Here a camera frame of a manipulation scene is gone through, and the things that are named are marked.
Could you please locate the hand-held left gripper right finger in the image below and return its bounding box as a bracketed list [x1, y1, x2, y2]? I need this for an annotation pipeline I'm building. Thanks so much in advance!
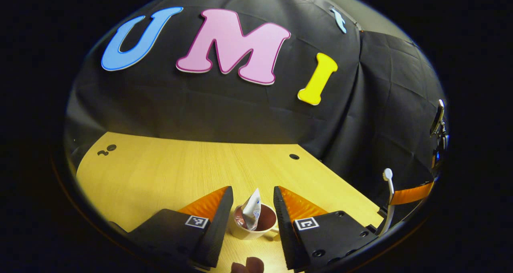
[273, 186, 378, 271]

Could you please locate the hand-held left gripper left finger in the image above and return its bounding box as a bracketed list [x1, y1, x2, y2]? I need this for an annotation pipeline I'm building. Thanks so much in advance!
[127, 186, 234, 268]

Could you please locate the beige cup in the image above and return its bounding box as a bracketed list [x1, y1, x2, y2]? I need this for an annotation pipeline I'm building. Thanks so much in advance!
[228, 203, 280, 241]

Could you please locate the white toothpaste tube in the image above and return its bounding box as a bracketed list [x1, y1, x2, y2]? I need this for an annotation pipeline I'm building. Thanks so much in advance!
[242, 188, 262, 231]

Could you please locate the white toothbrush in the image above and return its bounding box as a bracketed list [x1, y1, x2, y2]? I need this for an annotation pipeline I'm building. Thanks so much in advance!
[378, 168, 396, 237]

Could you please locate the wooden desktop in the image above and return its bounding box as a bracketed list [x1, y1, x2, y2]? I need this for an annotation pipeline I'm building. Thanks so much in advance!
[76, 131, 384, 273]

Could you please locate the black backdrop cloth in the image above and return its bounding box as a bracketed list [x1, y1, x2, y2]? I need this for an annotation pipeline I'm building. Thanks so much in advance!
[64, 0, 447, 225]

